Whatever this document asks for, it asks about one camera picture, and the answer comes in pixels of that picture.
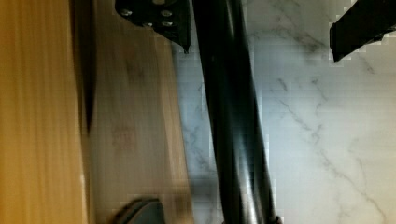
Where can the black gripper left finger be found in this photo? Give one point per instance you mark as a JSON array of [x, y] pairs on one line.
[[169, 18]]

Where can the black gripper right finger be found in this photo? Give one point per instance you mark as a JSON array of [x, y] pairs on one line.
[[366, 22]]

